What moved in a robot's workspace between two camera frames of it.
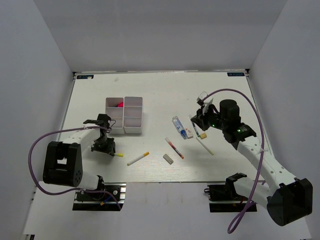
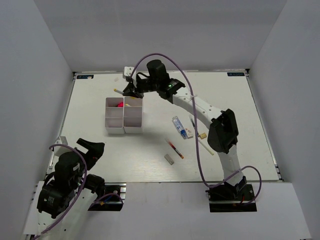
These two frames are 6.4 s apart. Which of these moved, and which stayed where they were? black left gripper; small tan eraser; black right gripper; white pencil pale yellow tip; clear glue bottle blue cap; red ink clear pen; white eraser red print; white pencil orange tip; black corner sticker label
Moved: black right gripper; white pencil orange tip; black left gripper
Stayed: red ink clear pen; clear glue bottle blue cap; black corner sticker label; white pencil pale yellow tip; small tan eraser; white eraser red print
